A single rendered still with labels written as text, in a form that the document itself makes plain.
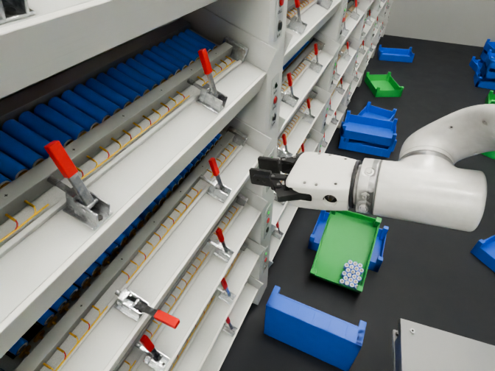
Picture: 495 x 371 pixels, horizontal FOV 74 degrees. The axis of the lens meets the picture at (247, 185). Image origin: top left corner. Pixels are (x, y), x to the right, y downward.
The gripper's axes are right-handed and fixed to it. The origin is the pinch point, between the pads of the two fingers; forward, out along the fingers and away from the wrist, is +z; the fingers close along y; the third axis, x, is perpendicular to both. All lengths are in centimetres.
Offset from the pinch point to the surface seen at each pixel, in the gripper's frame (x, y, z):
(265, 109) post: 2.8, 17.8, 7.0
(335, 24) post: 2, 88, 8
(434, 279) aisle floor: -89, 58, -40
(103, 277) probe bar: -2.6, -26.3, 14.7
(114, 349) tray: -8.3, -32.5, 9.6
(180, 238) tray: -7.2, -13.1, 11.6
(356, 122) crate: -72, 155, 10
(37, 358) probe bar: -3.0, -38.1, 14.1
